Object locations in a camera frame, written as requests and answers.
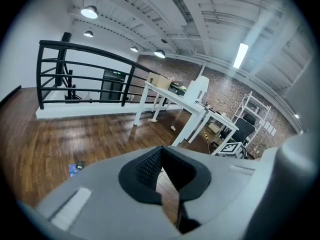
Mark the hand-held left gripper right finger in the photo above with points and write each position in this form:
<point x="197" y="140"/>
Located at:
<point x="220" y="184"/>

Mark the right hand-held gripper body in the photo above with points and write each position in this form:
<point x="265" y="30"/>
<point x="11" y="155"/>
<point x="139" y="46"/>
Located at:
<point x="231" y="149"/>

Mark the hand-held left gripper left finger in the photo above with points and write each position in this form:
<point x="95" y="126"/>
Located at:
<point x="105" y="204"/>

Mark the blue packet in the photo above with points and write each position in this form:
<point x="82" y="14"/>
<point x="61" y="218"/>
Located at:
<point x="73" y="171"/>

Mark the black office chair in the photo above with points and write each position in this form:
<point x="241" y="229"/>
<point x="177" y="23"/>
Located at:
<point x="243" y="131"/>

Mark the small closed cardboard box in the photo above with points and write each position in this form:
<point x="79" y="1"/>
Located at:
<point x="214" y="128"/>

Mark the white table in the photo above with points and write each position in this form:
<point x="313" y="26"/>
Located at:
<point x="175" y="97"/>
<point x="222" y="120"/>

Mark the white shelf rack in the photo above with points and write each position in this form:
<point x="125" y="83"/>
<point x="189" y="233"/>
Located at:
<point x="265" y="109"/>

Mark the white tall appliance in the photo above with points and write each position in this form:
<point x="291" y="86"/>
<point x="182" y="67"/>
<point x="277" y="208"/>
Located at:
<point x="196" y="89"/>

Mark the tube ceiling light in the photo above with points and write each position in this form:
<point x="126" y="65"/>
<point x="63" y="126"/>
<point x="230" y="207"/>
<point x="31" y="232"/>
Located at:
<point x="240" y="55"/>

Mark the open cardboard box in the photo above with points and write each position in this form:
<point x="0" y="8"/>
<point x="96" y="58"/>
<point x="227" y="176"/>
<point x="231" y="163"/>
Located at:
<point x="158" y="81"/>

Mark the black cabinet green light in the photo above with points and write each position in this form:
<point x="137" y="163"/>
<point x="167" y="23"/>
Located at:
<point x="112" y="86"/>

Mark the dome ceiling lamp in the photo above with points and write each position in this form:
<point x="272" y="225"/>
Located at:
<point x="159" y="54"/>
<point x="88" y="34"/>
<point x="134" y="49"/>
<point x="89" y="12"/>

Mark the black metal railing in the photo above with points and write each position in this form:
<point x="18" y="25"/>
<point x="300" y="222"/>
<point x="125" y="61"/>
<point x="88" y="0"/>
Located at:
<point x="40" y="84"/>

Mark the black square pillar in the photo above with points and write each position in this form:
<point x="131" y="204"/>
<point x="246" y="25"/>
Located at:
<point x="65" y="37"/>

